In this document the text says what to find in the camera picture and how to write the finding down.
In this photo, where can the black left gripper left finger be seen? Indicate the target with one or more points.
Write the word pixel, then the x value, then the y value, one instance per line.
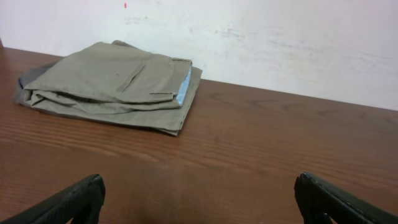
pixel 80 203

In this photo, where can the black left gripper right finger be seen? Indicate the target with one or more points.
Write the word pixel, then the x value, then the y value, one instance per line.
pixel 322 202

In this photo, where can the light khaki shorts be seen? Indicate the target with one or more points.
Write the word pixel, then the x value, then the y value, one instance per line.
pixel 119 84

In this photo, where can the folded grey shorts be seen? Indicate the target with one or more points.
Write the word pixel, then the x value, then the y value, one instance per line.
pixel 32 74

